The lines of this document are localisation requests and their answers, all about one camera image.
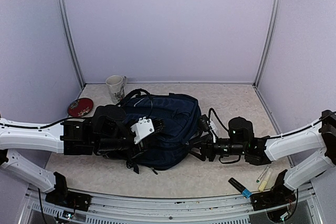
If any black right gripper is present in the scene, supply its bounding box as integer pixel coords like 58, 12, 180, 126
185, 134, 247, 163

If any navy blue student backpack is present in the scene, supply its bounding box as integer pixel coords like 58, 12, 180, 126
106, 89, 201, 174

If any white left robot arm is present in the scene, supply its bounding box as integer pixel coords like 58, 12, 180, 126
1, 105, 164, 211

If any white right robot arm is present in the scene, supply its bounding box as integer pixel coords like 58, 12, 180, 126
189, 110, 335, 210

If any black blue highlighter marker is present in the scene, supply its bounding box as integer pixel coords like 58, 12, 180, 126
228, 177, 252, 198

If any white green-tip pen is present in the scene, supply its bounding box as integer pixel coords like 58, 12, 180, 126
256, 165, 271, 183

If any yellow highlighter marker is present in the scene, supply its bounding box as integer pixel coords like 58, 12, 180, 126
258, 170, 272, 192

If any white floral paper cup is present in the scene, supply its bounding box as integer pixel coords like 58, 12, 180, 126
106, 75, 128, 104

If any red floral round coaster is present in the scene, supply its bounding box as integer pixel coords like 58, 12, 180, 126
67, 98, 93, 118

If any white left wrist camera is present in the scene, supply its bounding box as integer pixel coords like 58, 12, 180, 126
130, 117, 165, 144

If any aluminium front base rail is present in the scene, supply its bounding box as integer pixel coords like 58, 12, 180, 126
18, 180, 323, 224

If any right aluminium frame post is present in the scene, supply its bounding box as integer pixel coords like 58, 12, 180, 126
253, 0, 281, 89

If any aluminium frame post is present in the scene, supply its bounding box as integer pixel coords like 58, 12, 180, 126
57, 0, 86, 90
253, 0, 281, 89

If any left aluminium frame post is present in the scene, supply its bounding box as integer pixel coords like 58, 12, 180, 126
57, 0, 86, 90

